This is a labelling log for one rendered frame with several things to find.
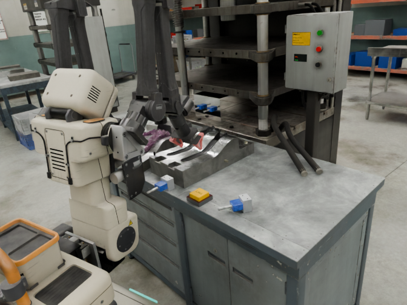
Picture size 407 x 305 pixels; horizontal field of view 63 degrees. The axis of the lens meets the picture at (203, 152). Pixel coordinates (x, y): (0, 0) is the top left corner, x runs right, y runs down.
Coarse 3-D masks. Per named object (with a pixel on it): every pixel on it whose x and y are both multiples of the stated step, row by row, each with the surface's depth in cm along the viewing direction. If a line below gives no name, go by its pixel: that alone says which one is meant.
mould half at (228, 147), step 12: (216, 132) 176; (204, 144) 169; (216, 144) 165; (228, 144) 163; (240, 144) 177; (252, 144) 177; (156, 156) 163; (168, 156) 162; (180, 156) 162; (204, 156) 160; (216, 156) 159; (228, 156) 166; (240, 156) 173; (156, 168) 162; (168, 168) 154; (180, 168) 149; (192, 168) 150; (204, 168) 156; (216, 168) 162; (180, 180) 150; (192, 180) 152
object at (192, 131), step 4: (184, 124) 131; (176, 128) 133; (180, 128) 131; (184, 128) 132; (188, 128) 134; (192, 128) 137; (196, 128) 136; (176, 132) 134; (180, 132) 133; (184, 132) 133; (188, 132) 135; (192, 132) 135; (196, 132) 136; (172, 136) 137; (176, 136) 137; (180, 136) 135; (184, 136) 135; (188, 136) 134; (192, 136) 134; (192, 140) 134
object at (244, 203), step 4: (240, 196) 130; (244, 196) 130; (248, 196) 129; (232, 200) 130; (236, 200) 130; (240, 200) 129; (244, 200) 127; (248, 200) 127; (232, 204) 128; (236, 204) 127; (240, 204) 127; (244, 204) 127; (248, 204) 128; (220, 208) 127; (224, 208) 128; (232, 208) 128; (236, 208) 127; (240, 208) 128; (244, 208) 128; (248, 208) 129; (244, 212) 129
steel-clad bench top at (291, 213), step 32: (256, 160) 171; (288, 160) 168; (320, 160) 165; (224, 192) 144; (256, 192) 142; (288, 192) 140; (320, 192) 138; (352, 192) 136; (256, 224) 122; (288, 224) 120; (320, 224) 119; (288, 256) 105
